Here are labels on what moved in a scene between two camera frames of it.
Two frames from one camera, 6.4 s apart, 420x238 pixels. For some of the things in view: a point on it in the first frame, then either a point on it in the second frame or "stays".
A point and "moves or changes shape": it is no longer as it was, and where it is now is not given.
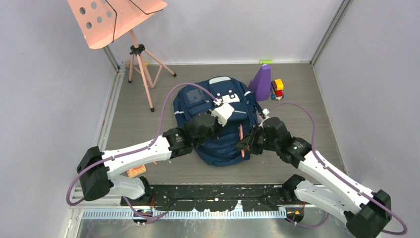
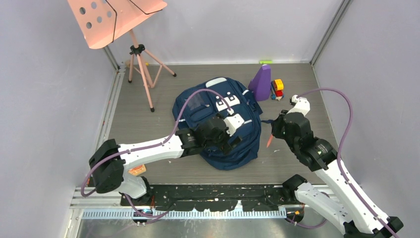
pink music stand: x=101 y=21 stays
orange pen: x=241 y=137 moves or changes shape
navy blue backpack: x=190 y=101 stays
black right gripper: x=248 y=144 → x=276 y=124
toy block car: x=277 y=87 stays
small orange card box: x=136 y=170 stays
